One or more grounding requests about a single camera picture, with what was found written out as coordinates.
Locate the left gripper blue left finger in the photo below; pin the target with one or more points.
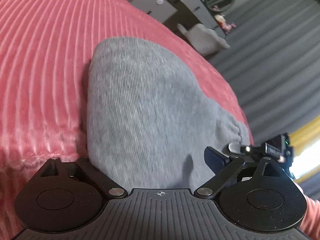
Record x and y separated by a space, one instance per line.
105 185

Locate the grey curtain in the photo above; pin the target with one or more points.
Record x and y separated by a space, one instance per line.
272 64

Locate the pink plush toy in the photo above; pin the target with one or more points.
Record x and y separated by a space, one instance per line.
226 27

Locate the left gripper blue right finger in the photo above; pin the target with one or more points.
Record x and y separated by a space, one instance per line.
225 168

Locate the pink ribbed bed blanket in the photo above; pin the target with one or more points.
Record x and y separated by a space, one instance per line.
46 47

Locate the grey vanity desk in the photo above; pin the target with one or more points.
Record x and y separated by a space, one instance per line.
185 12

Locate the grey knit pants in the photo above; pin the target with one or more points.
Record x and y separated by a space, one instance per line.
148 121

